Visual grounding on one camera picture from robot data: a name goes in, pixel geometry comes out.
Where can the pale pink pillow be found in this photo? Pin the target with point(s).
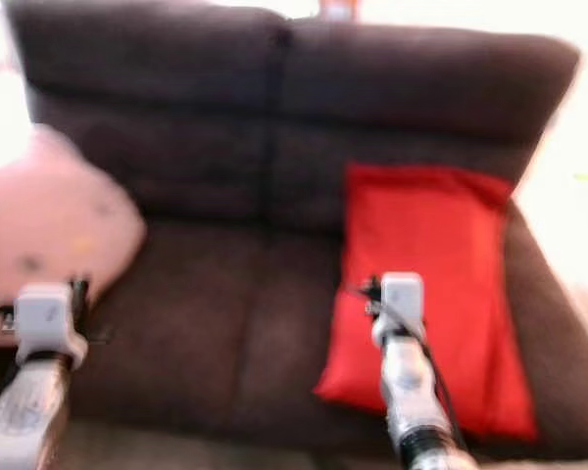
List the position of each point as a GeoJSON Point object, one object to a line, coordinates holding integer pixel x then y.
{"type": "Point", "coordinates": [49, 215]}

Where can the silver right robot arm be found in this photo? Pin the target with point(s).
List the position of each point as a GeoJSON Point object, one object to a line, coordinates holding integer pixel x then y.
{"type": "Point", "coordinates": [407, 392]}

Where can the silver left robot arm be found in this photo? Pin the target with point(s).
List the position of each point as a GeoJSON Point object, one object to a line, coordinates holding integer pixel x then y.
{"type": "Point", "coordinates": [29, 421]}

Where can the red pillow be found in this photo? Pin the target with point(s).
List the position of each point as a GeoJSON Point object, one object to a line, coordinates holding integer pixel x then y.
{"type": "Point", "coordinates": [421, 225]}

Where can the dark brown fabric sofa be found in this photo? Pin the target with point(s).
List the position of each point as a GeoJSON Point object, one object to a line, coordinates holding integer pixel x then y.
{"type": "Point", "coordinates": [206, 98]}

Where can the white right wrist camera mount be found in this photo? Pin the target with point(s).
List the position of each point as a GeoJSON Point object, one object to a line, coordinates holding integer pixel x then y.
{"type": "Point", "coordinates": [402, 294]}

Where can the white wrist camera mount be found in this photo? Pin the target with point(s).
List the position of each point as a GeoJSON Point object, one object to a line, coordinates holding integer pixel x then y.
{"type": "Point", "coordinates": [44, 313]}
{"type": "Point", "coordinates": [402, 294]}

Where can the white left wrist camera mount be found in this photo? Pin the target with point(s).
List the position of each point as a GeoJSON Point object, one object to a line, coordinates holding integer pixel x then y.
{"type": "Point", "coordinates": [44, 313]}

